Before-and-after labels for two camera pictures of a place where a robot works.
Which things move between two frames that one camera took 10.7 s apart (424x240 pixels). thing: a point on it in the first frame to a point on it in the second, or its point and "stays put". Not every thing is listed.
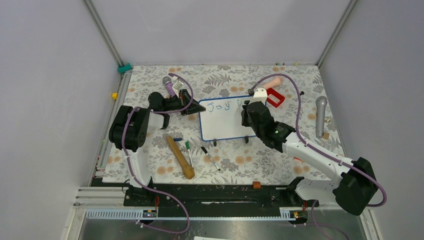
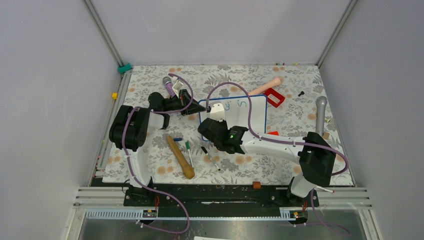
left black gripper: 184,99 stays put
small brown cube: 256,185 stays put
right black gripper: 244,113 to 224,123
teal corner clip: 122,69 stays put
